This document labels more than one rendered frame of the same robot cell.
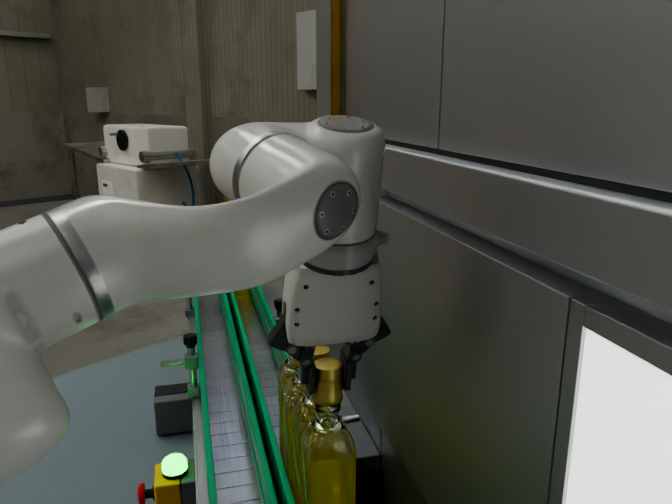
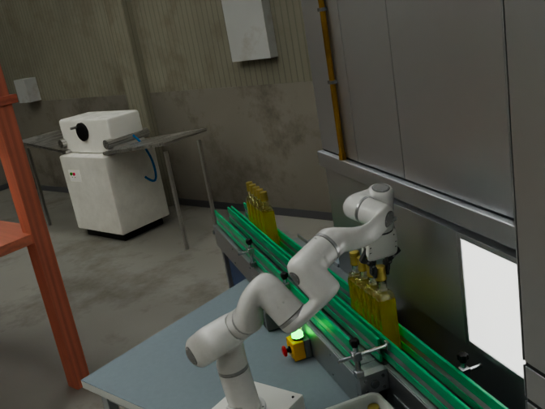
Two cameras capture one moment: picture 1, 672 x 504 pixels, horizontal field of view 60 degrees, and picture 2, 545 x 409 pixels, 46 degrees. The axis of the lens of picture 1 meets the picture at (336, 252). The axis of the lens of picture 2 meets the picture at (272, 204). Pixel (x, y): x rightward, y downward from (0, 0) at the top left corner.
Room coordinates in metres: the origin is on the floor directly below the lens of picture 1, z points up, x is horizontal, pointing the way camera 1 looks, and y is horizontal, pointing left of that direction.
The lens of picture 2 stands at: (-1.18, 0.35, 1.96)
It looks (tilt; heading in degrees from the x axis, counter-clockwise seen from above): 17 degrees down; 358
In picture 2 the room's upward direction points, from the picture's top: 10 degrees counter-clockwise
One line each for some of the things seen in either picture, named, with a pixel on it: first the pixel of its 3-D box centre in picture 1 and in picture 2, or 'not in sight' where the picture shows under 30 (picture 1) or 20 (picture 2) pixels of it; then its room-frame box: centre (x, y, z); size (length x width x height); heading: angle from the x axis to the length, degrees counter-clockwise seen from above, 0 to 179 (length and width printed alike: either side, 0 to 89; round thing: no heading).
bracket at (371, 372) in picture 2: not in sight; (372, 381); (0.49, 0.09, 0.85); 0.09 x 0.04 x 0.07; 105
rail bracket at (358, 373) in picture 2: not in sight; (363, 355); (0.48, 0.11, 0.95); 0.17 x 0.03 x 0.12; 105
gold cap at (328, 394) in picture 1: (327, 381); (379, 273); (0.60, 0.01, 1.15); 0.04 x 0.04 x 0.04
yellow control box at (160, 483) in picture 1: (175, 490); (298, 346); (0.88, 0.29, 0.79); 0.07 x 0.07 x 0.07; 15
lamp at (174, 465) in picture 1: (174, 464); (297, 333); (0.88, 0.28, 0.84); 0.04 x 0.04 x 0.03
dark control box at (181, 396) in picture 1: (174, 408); (272, 316); (1.15, 0.36, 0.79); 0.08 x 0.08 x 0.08; 15
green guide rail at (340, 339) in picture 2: (197, 319); (266, 266); (1.36, 0.35, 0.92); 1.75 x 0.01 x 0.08; 15
